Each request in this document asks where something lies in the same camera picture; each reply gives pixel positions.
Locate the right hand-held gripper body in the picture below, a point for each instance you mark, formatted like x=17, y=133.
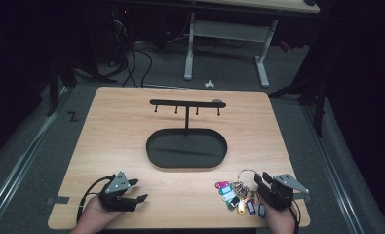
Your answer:
x=279, y=193

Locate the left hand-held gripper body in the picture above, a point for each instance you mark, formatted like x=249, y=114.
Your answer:
x=117, y=186

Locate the key bunch with coloured tags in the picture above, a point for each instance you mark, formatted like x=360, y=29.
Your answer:
x=228, y=195

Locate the black key rack with tray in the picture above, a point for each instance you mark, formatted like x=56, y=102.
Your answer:
x=186, y=150

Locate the person's right hand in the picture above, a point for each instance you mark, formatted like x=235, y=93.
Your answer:
x=279, y=219

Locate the person's left hand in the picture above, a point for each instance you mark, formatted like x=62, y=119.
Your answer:
x=97, y=214

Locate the grey tape strip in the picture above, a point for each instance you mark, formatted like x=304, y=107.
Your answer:
x=59, y=200

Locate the black floor tape mark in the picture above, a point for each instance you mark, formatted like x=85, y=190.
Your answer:
x=73, y=116

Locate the small grey disc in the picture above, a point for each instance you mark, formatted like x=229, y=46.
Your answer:
x=217, y=101

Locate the black metal stand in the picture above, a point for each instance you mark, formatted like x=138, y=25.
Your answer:
x=52, y=87
x=318, y=97

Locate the small white floor object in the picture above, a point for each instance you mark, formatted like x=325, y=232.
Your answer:
x=209, y=84

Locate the small red object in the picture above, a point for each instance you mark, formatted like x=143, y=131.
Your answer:
x=284, y=45

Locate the desk with white legs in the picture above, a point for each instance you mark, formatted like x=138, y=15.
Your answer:
x=232, y=31

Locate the metal floor rail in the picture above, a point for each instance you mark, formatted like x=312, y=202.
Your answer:
x=21, y=159
x=333, y=169

